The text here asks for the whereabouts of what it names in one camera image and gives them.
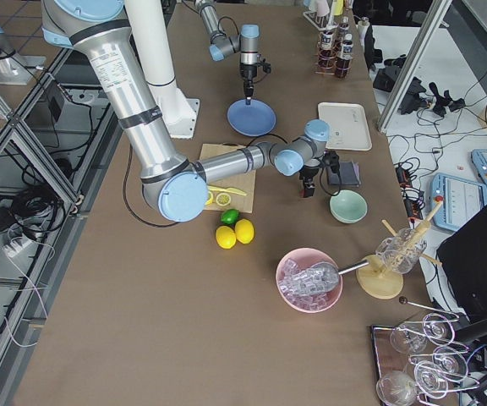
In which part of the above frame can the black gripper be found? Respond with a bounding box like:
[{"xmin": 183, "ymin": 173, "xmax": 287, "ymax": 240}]
[
  {"xmin": 298, "ymin": 151, "xmax": 340, "ymax": 198},
  {"xmin": 239, "ymin": 52, "xmax": 271, "ymax": 98}
]

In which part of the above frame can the blue plate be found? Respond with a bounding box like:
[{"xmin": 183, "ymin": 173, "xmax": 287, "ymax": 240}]
[{"xmin": 227, "ymin": 99, "xmax": 276, "ymax": 137}]

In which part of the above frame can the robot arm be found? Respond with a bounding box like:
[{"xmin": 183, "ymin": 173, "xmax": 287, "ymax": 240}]
[
  {"xmin": 183, "ymin": 1, "xmax": 271, "ymax": 106},
  {"xmin": 41, "ymin": 1, "xmax": 330, "ymax": 222}
]

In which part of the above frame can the mint green bowl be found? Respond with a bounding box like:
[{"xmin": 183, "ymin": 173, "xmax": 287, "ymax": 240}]
[{"xmin": 329, "ymin": 190, "xmax": 368, "ymax": 224}]

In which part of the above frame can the grey folded cloth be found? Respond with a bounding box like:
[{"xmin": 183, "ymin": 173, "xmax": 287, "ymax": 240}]
[{"xmin": 327, "ymin": 162, "xmax": 361, "ymax": 187}]

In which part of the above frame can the wooden cutting board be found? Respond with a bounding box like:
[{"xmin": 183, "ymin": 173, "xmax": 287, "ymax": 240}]
[{"xmin": 199, "ymin": 143, "xmax": 257, "ymax": 214}]

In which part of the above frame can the pink bowl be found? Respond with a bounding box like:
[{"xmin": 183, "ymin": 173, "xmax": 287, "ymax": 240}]
[{"xmin": 276, "ymin": 248, "xmax": 343, "ymax": 313}]

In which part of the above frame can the cream rabbit tray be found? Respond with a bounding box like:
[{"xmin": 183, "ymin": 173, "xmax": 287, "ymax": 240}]
[{"xmin": 318, "ymin": 101, "xmax": 372, "ymax": 151}]

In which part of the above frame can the yellow lemon lower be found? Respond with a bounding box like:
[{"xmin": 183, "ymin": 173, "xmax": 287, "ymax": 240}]
[{"xmin": 234, "ymin": 219, "xmax": 255, "ymax": 244}]

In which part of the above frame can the yellow lemon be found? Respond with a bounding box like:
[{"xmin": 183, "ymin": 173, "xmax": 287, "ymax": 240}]
[
  {"xmin": 215, "ymin": 225, "xmax": 237, "ymax": 250},
  {"xmin": 234, "ymin": 219, "xmax": 255, "ymax": 244}
]

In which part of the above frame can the yellow plastic knife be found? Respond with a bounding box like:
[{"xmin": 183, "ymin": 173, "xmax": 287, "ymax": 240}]
[{"xmin": 208, "ymin": 184, "xmax": 247, "ymax": 196}]

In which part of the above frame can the green lime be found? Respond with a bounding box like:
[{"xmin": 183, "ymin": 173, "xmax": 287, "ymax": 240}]
[{"xmin": 220, "ymin": 209, "xmax": 240, "ymax": 225}]

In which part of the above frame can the dark drink bottle upper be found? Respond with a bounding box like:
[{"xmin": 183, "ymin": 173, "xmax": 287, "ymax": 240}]
[{"xmin": 319, "ymin": 25, "xmax": 336, "ymax": 61}]

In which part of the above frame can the dark drink bottle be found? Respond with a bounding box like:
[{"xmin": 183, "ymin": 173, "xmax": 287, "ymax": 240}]
[
  {"xmin": 319, "ymin": 25, "xmax": 336, "ymax": 61},
  {"xmin": 337, "ymin": 34, "xmax": 353, "ymax": 77},
  {"xmin": 337, "ymin": 16, "xmax": 349, "ymax": 42}
]

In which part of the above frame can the lemon slice lower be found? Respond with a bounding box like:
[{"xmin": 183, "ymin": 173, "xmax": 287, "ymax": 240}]
[{"xmin": 215, "ymin": 192, "xmax": 232, "ymax": 207}]

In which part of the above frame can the steel ice scoop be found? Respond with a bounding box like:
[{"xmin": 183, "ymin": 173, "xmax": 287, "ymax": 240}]
[{"xmin": 306, "ymin": 260, "xmax": 369, "ymax": 294}]

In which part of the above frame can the yellow lemon upper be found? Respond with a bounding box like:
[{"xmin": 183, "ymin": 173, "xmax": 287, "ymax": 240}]
[{"xmin": 215, "ymin": 225, "xmax": 237, "ymax": 250}]

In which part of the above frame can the dark drink bottle lower right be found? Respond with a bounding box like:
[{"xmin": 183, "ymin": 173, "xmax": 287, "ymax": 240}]
[{"xmin": 337, "ymin": 34, "xmax": 353, "ymax": 77}]

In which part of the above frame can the lemon half upper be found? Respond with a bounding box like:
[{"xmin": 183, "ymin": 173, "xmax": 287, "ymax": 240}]
[{"xmin": 205, "ymin": 191, "xmax": 214, "ymax": 206}]

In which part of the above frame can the pink cup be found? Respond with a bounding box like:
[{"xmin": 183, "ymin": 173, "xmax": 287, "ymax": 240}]
[{"xmin": 314, "ymin": 0, "xmax": 330, "ymax": 17}]

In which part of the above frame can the dark drink bottle lower left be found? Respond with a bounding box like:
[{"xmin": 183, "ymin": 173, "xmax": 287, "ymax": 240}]
[{"xmin": 337, "ymin": 16, "xmax": 349, "ymax": 42}]

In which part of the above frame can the glass mug on stand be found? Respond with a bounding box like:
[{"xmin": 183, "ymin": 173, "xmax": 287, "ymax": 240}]
[{"xmin": 375, "ymin": 228, "xmax": 427, "ymax": 274}]

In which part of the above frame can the wooden cup tree stand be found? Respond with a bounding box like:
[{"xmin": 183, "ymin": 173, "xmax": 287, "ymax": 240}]
[{"xmin": 357, "ymin": 201, "xmax": 442, "ymax": 299}]

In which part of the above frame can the blue teach pendant near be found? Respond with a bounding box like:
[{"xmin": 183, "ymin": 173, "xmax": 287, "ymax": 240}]
[{"xmin": 430, "ymin": 173, "xmax": 487, "ymax": 232}]

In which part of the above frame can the wine glass rack tray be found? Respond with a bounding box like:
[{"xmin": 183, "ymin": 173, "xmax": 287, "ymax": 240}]
[{"xmin": 369, "ymin": 310, "xmax": 487, "ymax": 405}]

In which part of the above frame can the copper wire bottle rack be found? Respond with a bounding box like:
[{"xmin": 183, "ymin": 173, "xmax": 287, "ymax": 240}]
[{"xmin": 315, "ymin": 42, "xmax": 353, "ymax": 79}]

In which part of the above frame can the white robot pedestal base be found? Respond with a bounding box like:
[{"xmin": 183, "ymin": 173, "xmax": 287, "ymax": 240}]
[{"xmin": 124, "ymin": 0, "xmax": 200, "ymax": 140}]

